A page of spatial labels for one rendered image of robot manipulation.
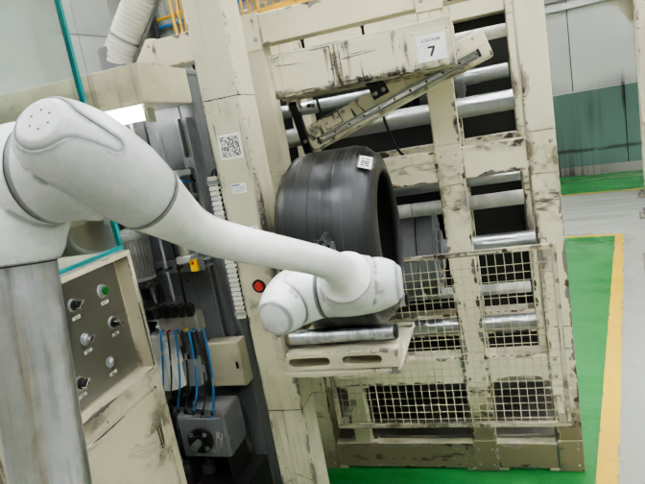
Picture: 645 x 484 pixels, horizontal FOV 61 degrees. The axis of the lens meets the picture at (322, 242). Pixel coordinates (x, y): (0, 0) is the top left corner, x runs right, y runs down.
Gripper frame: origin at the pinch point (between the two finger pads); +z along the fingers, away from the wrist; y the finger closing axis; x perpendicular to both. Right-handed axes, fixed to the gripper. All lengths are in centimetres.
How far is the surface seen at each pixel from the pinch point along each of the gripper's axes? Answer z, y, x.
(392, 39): 55, -18, -44
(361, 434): 64, 24, 116
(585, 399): 118, -76, 141
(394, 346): 9.2, -10.8, 38.1
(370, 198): 12.5, -11.0, -6.3
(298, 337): 10.2, 18.4, 33.9
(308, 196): 10.5, 5.3, -9.8
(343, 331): 10.8, 4.3, 33.2
